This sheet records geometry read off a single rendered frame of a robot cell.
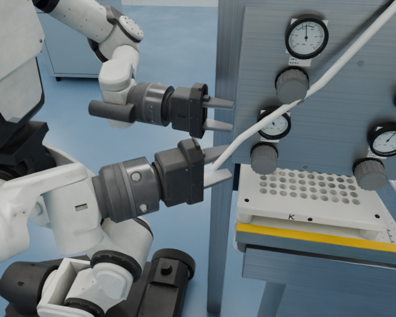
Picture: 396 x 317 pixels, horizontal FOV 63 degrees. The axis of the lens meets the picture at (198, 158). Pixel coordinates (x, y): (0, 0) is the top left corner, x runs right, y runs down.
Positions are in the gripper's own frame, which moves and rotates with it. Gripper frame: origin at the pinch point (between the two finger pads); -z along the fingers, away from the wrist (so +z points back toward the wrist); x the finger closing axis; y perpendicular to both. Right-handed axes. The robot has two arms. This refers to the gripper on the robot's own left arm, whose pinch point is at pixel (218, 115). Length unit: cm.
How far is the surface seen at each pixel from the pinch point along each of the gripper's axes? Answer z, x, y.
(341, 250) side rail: -26.4, 10.6, 17.8
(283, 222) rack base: -16.5, 10.2, 15.3
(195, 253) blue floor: 15, 102, -32
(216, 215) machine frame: 0.6, 39.9, -7.3
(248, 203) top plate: -10.1, 5.6, 16.8
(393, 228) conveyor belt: -36.5, 12.6, 7.9
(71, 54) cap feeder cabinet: 176, 76, -174
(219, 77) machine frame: 2.0, -4.8, -7.2
